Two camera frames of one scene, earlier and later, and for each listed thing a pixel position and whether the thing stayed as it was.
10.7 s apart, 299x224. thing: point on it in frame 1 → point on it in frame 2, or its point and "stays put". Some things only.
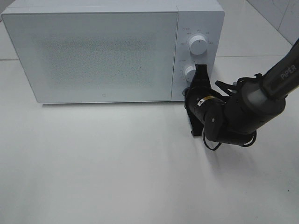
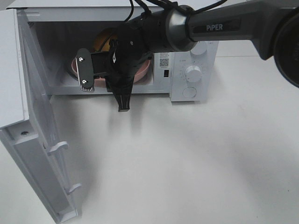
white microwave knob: x=189 y=73 stays put
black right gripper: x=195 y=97 → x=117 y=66
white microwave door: x=74 y=57 → x=30 y=127
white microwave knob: x=198 y=45 stays put
